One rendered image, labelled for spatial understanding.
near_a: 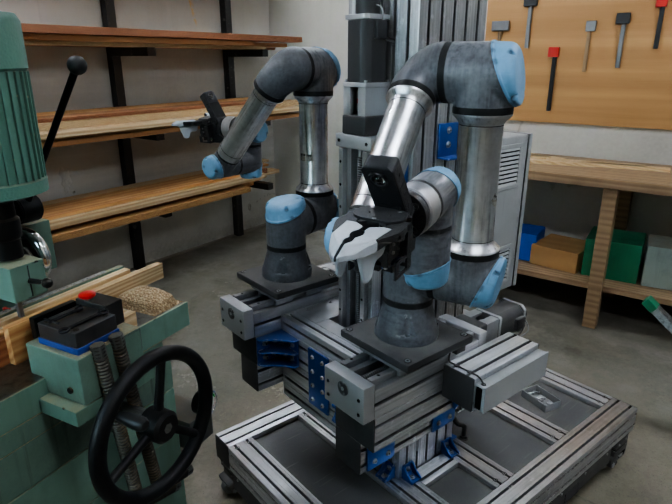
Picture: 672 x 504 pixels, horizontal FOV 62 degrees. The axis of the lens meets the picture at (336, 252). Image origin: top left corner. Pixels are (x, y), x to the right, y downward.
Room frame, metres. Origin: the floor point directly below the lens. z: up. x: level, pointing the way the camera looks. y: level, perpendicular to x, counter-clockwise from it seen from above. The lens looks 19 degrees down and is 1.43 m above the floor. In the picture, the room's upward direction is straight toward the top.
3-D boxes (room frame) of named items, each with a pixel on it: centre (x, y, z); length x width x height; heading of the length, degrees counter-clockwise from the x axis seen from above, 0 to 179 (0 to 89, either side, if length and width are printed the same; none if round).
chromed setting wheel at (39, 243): (1.17, 0.68, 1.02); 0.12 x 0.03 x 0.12; 63
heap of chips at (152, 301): (1.17, 0.44, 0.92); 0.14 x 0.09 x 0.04; 63
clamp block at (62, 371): (0.90, 0.46, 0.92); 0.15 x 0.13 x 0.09; 153
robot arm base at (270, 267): (1.57, 0.15, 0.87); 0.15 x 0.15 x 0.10
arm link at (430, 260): (0.88, -0.14, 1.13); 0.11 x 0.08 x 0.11; 62
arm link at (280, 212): (1.57, 0.14, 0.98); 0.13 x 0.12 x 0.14; 144
